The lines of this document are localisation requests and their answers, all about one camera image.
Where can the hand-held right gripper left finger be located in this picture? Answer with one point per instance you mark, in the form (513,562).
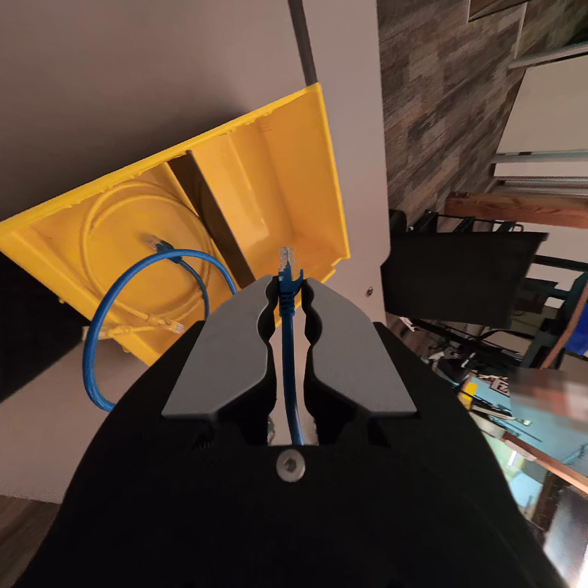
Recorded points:
(216,367)

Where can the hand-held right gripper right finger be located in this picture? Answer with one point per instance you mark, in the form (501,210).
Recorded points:
(358,367)

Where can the yellow plastic bin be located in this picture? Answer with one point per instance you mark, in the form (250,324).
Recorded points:
(285,183)

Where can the black chair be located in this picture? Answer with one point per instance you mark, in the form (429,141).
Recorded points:
(459,280)

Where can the black divider panel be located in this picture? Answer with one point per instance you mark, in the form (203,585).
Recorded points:
(206,216)

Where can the brown wooden post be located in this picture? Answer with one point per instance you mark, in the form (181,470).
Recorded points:
(528,211)

